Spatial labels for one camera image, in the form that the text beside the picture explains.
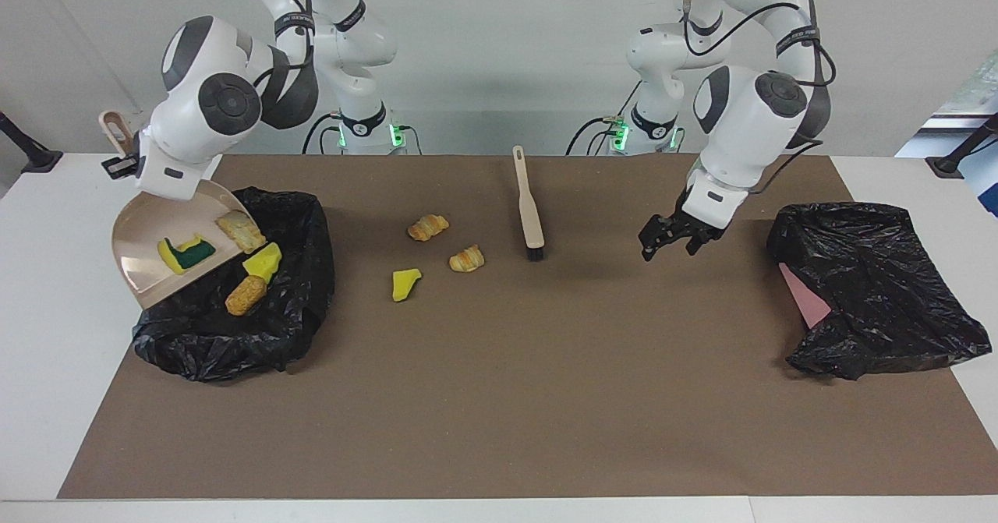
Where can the toy croissant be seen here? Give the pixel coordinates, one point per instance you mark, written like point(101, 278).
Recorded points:
point(428, 227)
point(467, 259)

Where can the black trash bag lined bin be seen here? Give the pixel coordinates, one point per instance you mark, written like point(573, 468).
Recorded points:
point(296, 328)

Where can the black camera stand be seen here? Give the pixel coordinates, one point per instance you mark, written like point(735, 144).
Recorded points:
point(31, 153)
point(955, 163)

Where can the beige hand brush black bristles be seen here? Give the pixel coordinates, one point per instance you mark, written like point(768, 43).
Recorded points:
point(530, 219)

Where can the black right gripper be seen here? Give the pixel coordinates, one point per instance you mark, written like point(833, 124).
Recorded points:
point(123, 167)

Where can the pink plastic bin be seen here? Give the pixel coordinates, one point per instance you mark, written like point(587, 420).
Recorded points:
point(807, 301)

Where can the sandwich bread toy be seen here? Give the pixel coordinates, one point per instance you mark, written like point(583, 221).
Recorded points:
point(242, 232)

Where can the large brown table mat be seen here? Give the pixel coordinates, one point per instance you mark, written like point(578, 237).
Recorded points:
point(499, 429)

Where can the brown toy bread roll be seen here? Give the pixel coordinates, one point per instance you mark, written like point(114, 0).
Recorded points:
point(245, 295)

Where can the beige plastic dustpan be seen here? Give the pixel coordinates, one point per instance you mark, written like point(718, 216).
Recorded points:
point(144, 250)

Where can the black trash bag on pink bin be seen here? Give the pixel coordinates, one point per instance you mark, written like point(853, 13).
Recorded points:
point(881, 289)

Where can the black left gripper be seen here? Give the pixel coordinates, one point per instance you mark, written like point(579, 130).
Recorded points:
point(694, 219)

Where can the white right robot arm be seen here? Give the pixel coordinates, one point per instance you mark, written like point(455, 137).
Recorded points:
point(187, 118)

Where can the yellow sponge piece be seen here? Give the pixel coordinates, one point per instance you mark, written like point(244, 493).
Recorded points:
point(187, 254)
point(263, 263)
point(405, 284)

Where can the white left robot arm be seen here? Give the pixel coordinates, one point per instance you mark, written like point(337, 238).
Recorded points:
point(741, 133)

